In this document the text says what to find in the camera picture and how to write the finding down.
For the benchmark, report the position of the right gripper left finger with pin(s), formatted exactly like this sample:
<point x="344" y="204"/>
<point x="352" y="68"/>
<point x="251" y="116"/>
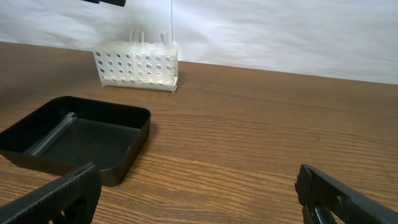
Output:
<point x="62" y="199"/>

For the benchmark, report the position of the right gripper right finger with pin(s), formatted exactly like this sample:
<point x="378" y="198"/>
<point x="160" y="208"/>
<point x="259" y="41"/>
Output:
<point x="342" y="202"/>

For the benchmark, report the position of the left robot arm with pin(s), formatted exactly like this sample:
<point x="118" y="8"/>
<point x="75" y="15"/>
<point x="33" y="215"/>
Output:
<point x="113" y="2"/>

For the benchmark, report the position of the black tray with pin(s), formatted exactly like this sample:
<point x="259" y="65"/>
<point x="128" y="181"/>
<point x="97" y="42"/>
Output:
<point x="93" y="146"/>

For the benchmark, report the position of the clear test tube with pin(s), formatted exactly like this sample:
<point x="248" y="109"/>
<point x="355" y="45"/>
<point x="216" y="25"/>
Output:
<point x="53" y="134"/>
<point x="141" y="37"/>
<point x="164" y="39"/>

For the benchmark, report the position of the white test tube rack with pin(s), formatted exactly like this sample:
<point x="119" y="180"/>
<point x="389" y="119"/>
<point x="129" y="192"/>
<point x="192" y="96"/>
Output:
<point x="136" y="72"/>

